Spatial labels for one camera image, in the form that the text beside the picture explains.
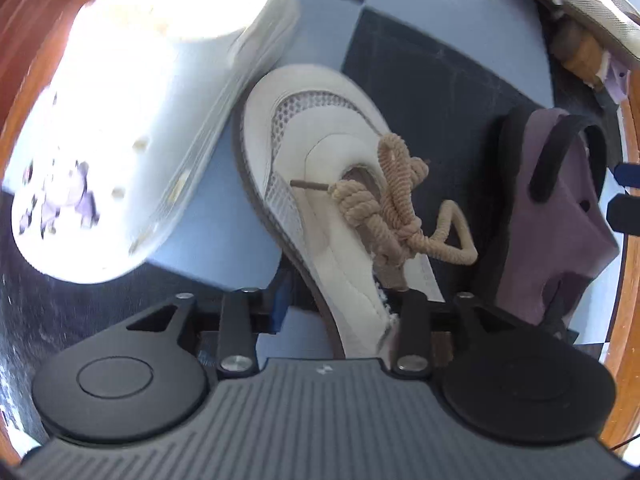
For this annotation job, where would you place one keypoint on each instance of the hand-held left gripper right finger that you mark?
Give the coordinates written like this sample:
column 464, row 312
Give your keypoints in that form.
column 415, row 330

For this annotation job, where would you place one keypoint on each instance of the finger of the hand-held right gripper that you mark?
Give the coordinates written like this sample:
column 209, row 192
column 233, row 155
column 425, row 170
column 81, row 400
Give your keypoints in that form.
column 625, row 212
column 629, row 174

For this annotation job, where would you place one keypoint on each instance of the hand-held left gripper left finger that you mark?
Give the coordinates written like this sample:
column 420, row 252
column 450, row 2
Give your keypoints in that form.
column 237, row 325

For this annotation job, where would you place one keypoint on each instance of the beige mesh sneaker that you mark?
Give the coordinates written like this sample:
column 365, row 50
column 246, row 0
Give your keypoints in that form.
column 590, row 0
column 320, row 210

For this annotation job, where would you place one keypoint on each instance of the white clog with purple charms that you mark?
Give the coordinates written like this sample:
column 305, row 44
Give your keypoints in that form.
column 125, row 110

